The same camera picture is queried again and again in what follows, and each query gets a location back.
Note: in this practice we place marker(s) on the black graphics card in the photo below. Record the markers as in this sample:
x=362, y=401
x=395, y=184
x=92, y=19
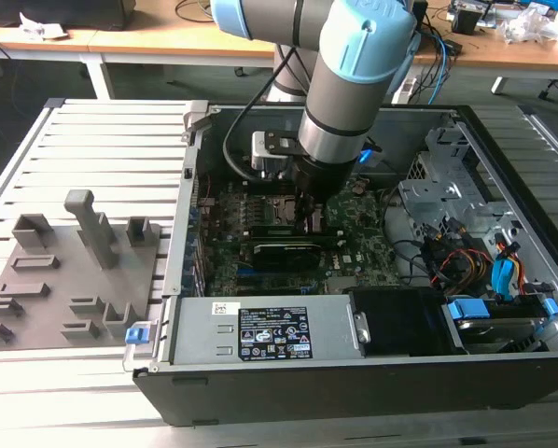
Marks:
x=286, y=256

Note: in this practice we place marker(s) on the crumpled white paper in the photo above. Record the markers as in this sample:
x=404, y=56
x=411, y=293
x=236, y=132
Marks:
x=41, y=28

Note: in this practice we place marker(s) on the white power strip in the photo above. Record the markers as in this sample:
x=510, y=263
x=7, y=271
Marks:
x=406, y=88

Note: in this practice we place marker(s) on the grey power supply unit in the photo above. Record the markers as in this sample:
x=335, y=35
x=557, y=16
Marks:
x=204, y=326

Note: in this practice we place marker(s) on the coin cell battery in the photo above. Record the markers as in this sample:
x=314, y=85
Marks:
x=358, y=189

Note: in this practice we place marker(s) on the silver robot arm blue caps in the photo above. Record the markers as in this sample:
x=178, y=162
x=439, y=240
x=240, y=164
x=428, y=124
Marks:
x=344, y=93

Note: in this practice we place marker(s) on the green motherboard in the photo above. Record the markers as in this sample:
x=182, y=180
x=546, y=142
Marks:
x=367, y=233

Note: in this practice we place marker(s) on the grey parts rack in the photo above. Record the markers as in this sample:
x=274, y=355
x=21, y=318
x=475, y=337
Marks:
x=73, y=280

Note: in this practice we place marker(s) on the blue case latch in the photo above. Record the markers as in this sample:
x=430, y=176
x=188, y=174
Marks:
x=136, y=336

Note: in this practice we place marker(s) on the open black PC case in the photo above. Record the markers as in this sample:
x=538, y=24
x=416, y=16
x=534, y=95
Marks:
x=307, y=396

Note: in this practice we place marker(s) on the blue box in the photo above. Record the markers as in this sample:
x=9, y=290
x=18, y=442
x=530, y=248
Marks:
x=549, y=4

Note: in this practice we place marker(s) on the black desktop device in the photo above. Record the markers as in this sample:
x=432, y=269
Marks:
x=422, y=11

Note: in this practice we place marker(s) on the silver wrist camera black mount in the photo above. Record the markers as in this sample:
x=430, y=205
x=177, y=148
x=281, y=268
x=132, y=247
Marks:
x=265, y=154

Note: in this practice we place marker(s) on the small black box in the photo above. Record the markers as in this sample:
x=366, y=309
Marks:
x=465, y=22

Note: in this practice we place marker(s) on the clear plastic bag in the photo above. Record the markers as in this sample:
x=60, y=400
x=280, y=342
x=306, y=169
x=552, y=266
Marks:
x=526, y=23

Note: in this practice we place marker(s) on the metal drive cage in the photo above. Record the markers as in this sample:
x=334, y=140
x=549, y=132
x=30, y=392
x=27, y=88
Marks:
x=428, y=191

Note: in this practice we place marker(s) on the large black box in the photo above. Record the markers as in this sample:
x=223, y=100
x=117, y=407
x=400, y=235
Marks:
x=73, y=14

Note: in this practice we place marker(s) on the black plastic drive cover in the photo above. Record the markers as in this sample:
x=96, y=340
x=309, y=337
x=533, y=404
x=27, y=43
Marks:
x=400, y=322

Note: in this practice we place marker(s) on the black label sticker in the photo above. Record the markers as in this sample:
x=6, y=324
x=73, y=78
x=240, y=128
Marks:
x=273, y=333

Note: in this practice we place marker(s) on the white barcode sticker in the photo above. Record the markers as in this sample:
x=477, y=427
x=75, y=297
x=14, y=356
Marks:
x=225, y=308

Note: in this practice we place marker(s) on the hard disk blue carrier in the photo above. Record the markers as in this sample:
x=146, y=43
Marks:
x=489, y=329

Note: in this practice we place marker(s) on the wooden desk white legs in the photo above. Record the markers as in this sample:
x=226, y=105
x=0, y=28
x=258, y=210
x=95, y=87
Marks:
x=143, y=42

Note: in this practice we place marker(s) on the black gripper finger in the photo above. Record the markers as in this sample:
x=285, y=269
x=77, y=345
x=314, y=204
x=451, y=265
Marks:
x=301, y=214
x=316, y=217

